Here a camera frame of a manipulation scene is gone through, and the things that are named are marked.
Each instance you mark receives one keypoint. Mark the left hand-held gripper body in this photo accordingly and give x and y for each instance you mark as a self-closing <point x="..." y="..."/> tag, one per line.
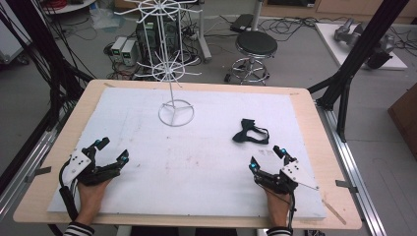
<point x="98" y="173"/>

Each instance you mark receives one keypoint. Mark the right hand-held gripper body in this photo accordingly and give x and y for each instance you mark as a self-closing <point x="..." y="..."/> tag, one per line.
<point x="278" y="180"/>

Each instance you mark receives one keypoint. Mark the black bow tie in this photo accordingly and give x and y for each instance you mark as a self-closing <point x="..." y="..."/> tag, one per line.
<point x="246" y="137"/>

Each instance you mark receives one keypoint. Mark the person's left hand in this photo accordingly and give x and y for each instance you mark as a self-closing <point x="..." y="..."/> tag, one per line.
<point x="91" y="196"/>

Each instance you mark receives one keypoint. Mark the person's right hand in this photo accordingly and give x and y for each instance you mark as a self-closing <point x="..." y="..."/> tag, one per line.
<point x="278" y="205"/>

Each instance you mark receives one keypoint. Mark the wooden table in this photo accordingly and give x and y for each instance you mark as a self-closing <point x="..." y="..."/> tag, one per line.
<point x="327" y="137"/>

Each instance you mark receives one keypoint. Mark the metal table clip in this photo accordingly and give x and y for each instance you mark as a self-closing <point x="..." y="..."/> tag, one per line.
<point x="37" y="172"/>
<point x="345" y="186"/>

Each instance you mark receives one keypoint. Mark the white foam board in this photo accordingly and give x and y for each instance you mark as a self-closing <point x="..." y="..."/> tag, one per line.
<point x="183" y="170"/>

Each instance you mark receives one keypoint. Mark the thin wooden stick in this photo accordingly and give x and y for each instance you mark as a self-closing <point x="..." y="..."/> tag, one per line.
<point x="334" y="212"/>

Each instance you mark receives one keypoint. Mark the grey power supply unit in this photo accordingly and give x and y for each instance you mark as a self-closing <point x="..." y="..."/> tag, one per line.
<point x="117" y="47"/>
<point x="128" y="52"/>

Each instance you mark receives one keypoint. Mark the black computer tower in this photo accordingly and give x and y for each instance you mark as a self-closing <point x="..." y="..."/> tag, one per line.
<point x="144" y="39"/>

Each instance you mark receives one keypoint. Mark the black round stool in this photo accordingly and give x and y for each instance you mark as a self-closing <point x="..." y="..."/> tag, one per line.
<point x="256" y="43"/>

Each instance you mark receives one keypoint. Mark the white floor board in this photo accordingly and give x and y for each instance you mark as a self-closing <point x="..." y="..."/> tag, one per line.
<point x="331" y="42"/>

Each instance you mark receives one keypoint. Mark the brown wooden cabinet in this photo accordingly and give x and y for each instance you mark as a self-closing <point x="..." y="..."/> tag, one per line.
<point x="406" y="118"/>

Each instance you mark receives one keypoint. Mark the grey table leg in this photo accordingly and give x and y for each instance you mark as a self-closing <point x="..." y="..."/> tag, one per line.
<point x="204" y="39"/>

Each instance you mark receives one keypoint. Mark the flat black box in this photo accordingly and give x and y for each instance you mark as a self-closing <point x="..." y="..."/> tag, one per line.
<point x="241" y="23"/>

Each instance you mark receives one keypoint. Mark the white round table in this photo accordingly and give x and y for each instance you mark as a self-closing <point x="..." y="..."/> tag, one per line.
<point x="69" y="6"/>

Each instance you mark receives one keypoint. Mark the white metal pole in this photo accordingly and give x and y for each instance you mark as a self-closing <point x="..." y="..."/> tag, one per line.
<point x="257" y="14"/>

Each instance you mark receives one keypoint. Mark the aluminium rail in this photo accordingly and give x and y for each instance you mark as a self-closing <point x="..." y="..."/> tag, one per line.
<point x="19" y="177"/>
<point x="354" y="164"/>

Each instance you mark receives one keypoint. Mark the black metal frame stand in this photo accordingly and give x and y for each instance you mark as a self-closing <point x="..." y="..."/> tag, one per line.
<point x="357" y="52"/>
<point x="42" y="42"/>

